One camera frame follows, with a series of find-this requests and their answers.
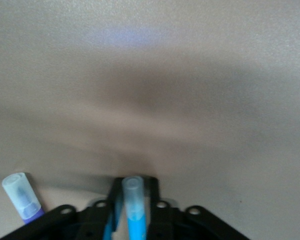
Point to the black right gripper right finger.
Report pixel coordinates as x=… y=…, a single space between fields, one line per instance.
x=180 y=225

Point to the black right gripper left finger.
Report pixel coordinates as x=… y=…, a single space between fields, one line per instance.
x=65 y=225

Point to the blue marker with clear cap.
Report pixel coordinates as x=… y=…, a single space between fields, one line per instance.
x=135 y=200

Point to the purple marker with clear cap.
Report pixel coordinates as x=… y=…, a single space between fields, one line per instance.
x=21 y=195

